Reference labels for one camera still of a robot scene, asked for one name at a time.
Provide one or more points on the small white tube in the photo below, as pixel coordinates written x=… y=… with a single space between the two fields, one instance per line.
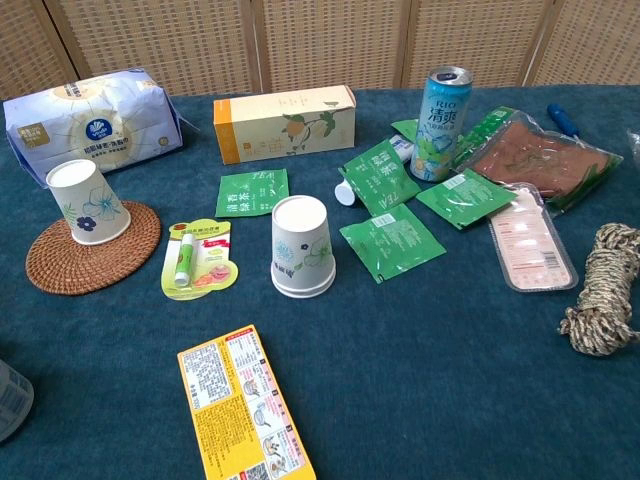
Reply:
x=345 y=194

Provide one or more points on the green tea sachet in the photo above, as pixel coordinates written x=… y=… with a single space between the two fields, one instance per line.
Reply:
x=465 y=197
x=390 y=242
x=382 y=180
x=404 y=127
x=252 y=192

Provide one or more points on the orange cream carton box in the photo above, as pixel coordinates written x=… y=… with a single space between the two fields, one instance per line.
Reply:
x=285 y=125

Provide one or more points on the green lip balm blister pack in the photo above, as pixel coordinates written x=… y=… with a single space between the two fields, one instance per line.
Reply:
x=200 y=260

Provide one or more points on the light blue beverage can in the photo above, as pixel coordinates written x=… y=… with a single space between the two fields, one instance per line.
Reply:
x=440 y=130

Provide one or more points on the blue felt table cover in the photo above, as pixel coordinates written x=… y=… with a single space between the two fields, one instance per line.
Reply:
x=425 y=375

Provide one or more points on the yellow printed flat box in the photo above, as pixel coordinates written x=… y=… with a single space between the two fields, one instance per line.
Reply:
x=240 y=400

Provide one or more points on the woven bamboo folding screen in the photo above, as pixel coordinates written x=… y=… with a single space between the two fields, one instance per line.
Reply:
x=325 y=40

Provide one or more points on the pink clear plastic packet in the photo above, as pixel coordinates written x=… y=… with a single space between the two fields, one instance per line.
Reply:
x=532 y=245

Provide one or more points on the round woven rattan coaster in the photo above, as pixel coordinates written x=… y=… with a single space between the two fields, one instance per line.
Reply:
x=100 y=265

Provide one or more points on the brown snack vacuum pack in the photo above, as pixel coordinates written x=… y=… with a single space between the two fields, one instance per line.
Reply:
x=540 y=155

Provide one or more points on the white blue tissue pack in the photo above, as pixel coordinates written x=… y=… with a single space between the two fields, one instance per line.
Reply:
x=95 y=125

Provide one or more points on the clear bag dark contents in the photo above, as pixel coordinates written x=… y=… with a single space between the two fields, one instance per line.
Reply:
x=635 y=142

